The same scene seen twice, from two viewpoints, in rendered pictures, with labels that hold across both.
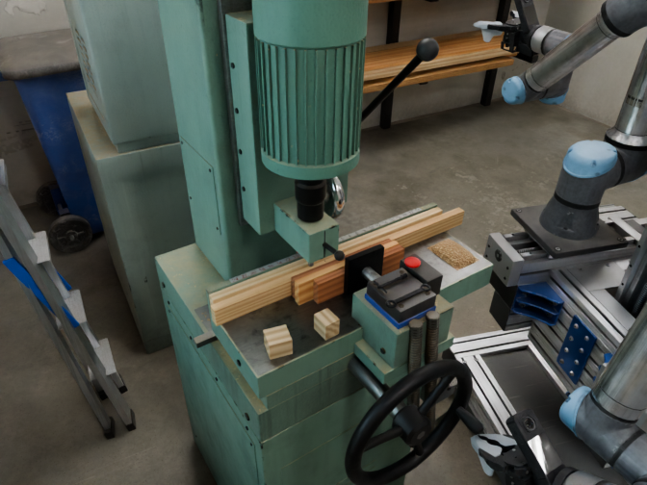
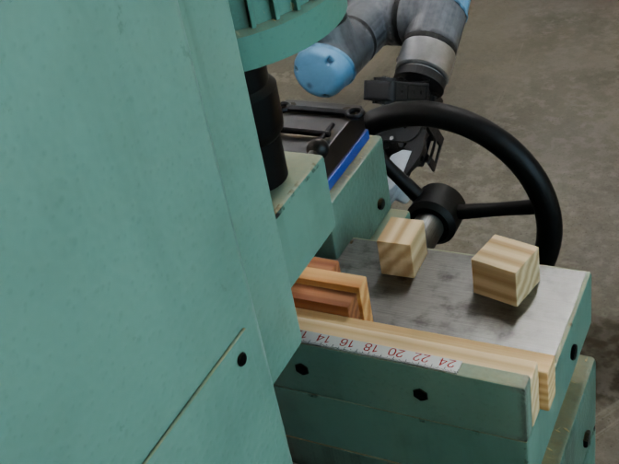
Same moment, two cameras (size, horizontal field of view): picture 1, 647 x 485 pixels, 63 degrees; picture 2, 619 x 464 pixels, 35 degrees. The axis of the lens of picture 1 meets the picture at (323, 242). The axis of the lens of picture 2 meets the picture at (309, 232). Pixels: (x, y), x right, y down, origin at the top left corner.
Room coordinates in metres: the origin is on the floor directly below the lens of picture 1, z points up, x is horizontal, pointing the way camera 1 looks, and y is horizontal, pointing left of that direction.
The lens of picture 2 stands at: (1.10, 0.62, 1.45)
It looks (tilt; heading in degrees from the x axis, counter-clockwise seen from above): 34 degrees down; 246
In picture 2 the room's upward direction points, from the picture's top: 11 degrees counter-clockwise
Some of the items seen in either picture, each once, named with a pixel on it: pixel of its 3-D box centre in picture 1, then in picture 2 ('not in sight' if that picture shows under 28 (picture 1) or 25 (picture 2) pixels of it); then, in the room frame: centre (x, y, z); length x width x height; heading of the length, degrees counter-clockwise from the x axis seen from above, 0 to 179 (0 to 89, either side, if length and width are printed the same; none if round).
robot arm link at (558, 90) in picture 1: (551, 83); not in sight; (1.52, -0.65, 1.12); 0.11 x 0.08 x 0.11; 119
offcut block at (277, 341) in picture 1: (277, 342); (506, 270); (0.68, 0.08, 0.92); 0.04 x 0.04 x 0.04; 21
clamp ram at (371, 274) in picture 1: (373, 277); not in sight; (0.83, -0.10, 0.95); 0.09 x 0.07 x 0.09; 124
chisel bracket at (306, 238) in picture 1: (306, 229); (252, 242); (0.89, 0.04, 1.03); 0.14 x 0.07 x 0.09; 34
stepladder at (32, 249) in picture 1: (45, 294); not in sight; (1.17, 0.82, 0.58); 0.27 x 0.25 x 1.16; 118
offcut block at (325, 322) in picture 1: (326, 323); (402, 247); (0.73, -0.01, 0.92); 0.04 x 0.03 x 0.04; 36
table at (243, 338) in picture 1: (372, 308); (270, 284); (0.83, -0.10, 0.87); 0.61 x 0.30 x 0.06; 124
